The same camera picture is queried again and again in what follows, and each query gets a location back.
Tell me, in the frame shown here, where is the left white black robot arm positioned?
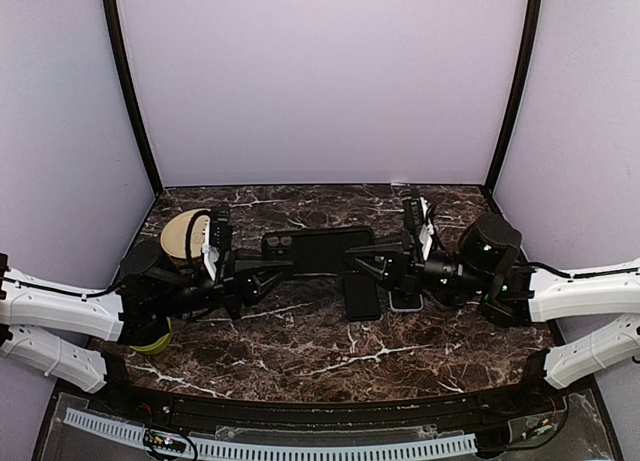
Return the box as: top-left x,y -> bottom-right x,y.
1,205 -> 294,417

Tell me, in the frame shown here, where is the tan wooden round plate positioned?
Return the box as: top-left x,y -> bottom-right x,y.
160,209 -> 208,260

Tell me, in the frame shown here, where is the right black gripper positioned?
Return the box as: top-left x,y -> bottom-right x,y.
343,230 -> 490,305

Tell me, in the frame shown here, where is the black corner post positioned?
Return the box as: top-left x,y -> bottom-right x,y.
483,0 -> 542,199
102,0 -> 164,197

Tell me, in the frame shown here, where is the pink phone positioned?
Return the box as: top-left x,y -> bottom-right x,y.
342,273 -> 381,322

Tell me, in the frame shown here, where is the lavender phone case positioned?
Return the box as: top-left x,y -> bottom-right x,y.
388,290 -> 424,313

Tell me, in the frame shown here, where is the lime green bowl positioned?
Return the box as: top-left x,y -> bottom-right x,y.
131,318 -> 173,356

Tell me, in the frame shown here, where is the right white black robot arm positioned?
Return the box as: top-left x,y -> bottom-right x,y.
344,213 -> 639,415

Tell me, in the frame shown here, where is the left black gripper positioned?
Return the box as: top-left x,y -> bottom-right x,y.
156,245 -> 296,322

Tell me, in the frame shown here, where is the right black corner post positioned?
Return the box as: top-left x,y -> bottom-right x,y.
483,0 -> 542,199

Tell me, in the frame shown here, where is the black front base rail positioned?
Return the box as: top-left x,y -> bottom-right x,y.
54,368 -> 596,432

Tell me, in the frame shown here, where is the white slotted cable duct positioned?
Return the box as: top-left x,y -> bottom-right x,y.
63,408 -> 478,461

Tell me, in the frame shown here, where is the left black corner post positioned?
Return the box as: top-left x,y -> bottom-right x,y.
102,0 -> 164,197

